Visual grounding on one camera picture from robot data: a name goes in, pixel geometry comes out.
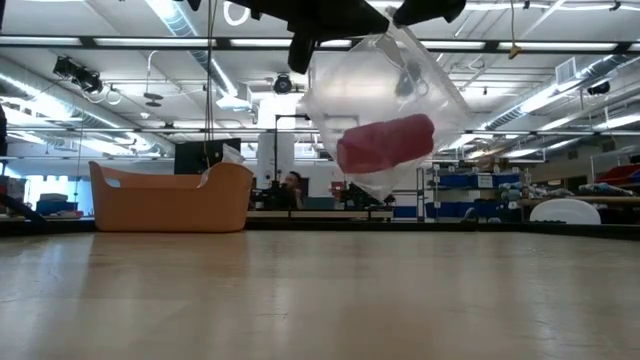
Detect white plastic trash bin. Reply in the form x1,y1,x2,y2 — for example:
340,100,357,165
529,198,602,226

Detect pink elastic bandage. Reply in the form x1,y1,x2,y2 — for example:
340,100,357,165
336,113,436,175

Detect black aluminium table frame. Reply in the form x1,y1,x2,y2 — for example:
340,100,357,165
0,187,640,242

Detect dark hanging cable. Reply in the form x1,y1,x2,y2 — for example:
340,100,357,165
203,0,217,169

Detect white air vent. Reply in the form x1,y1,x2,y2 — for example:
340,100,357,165
555,57,577,85

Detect metal shelf rack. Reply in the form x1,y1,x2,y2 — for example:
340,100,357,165
417,167,525,222

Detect black ceiling camera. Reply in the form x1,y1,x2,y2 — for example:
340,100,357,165
394,60,430,99
52,55,105,95
273,73,294,95

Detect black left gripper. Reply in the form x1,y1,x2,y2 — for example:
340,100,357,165
227,0,391,75

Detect grey cloth bundle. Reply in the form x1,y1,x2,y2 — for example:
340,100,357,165
498,182,576,199
578,182,637,197

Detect wooden workbench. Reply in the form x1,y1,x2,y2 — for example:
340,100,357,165
519,195,640,209

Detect silver spiral air duct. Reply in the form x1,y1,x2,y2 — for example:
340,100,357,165
144,0,240,97

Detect white hanging ring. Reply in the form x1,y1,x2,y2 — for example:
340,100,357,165
223,2,250,27

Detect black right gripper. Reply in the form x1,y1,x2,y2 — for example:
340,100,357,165
392,0,467,27

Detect black square panel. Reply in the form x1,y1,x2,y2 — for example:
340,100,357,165
174,138,242,175

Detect white column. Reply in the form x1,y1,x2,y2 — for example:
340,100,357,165
256,94,296,191

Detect person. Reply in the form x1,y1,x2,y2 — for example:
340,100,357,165
277,170,307,210

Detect orange plastic bin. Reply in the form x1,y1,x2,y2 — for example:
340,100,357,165
88,160,255,234

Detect background wooden table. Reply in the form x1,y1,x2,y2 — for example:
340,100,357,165
247,209,395,221

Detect blue crate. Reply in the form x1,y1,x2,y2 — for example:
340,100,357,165
35,192,84,219

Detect red plastic storage bin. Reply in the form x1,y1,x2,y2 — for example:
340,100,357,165
594,163,640,186

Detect clear plastic bag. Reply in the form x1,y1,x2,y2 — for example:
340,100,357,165
301,22,471,201
199,143,246,189

